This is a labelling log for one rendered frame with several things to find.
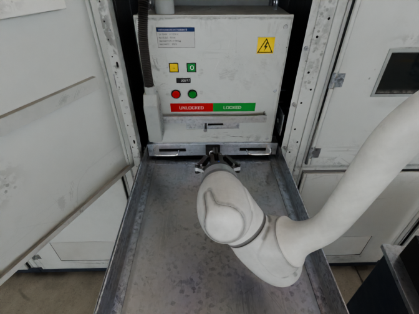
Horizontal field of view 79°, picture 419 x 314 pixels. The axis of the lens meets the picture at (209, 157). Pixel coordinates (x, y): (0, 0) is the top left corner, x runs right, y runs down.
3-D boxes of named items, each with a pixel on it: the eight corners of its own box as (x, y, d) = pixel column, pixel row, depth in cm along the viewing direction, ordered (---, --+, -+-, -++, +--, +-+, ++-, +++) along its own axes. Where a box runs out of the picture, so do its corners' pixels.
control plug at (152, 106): (162, 142, 93) (156, 97, 82) (149, 142, 93) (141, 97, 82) (164, 131, 99) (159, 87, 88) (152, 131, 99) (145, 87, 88)
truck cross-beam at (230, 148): (275, 154, 110) (277, 142, 106) (149, 156, 109) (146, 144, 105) (273, 147, 114) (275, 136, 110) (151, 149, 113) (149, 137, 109)
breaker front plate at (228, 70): (270, 146, 107) (293, 17, 78) (154, 147, 106) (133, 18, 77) (269, 144, 108) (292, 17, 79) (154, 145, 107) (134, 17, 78)
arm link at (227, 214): (187, 186, 58) (223, 225, 61) (181, 225, 43) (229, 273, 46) (225, 157, 56) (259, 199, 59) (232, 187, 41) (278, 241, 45)
